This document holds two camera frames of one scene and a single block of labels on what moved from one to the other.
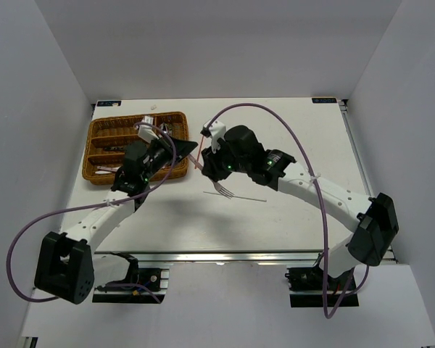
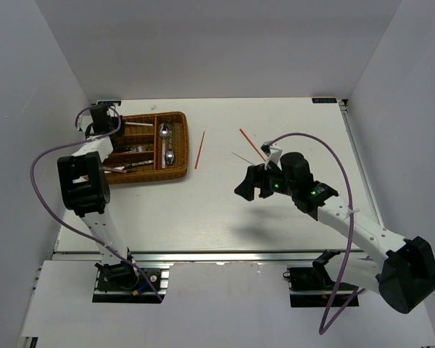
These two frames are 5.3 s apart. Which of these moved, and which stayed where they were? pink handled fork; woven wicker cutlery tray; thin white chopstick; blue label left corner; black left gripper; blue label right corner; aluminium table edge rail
Moved: thin white chopstick; pink handled fork; black left gripper
Stayed: woven wicker cutlery tray; aluminium table edge rail; blue label left corner; blue label right corner
